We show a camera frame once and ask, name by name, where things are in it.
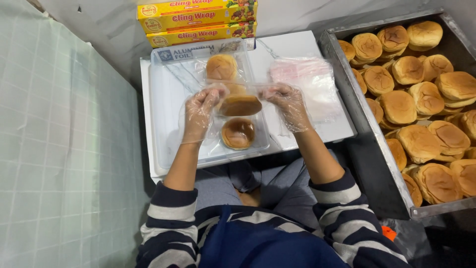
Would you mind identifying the clear plastic tray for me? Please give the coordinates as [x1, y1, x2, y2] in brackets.
[149, 38, 271, 171]

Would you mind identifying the clear plastic bag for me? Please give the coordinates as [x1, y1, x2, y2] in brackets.
[207, 80, 283, 119]

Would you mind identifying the person's left hand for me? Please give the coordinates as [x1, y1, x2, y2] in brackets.
[179, 88, 221, 145]

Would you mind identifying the white board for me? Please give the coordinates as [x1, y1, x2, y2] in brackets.
[140, 31, 357, 184]

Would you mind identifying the aluminium foil box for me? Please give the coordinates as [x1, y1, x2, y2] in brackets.
[155, 37, 256, 62]

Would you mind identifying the stack of clear plastic bags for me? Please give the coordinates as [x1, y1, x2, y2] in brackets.
[268, 57, 343, 123]

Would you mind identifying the person's striped sweater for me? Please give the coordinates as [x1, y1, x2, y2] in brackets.
[135, 168, 411, 268]

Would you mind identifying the orange object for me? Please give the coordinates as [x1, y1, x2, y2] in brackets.
[382, 226, 398, 242]

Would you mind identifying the bun inside clear bag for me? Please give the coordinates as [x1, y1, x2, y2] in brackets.
[219, 94, 263, 117]

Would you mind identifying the wrapped burger bun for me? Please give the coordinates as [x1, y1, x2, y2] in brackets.
[206, 54, 238, 82]

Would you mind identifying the heap of burger buns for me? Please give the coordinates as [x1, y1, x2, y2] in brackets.
[337, 20, 476, 207]

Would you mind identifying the person's blue apron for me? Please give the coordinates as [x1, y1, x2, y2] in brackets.
[199, 205, 350, 268]

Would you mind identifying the metal tray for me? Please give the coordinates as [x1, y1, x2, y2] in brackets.
[318, 9, 476, 220]

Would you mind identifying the bare burger bun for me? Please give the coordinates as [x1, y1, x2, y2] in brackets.
[221, 117, 256, 150]

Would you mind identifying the person's right hand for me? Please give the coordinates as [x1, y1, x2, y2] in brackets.
[262, 83, 315, 134]

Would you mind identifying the yellow cling wrap box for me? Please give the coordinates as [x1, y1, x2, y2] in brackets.
[137, 4, 258, 34]
[137, 0, 258, 9]
[146, 22, 258, 48]

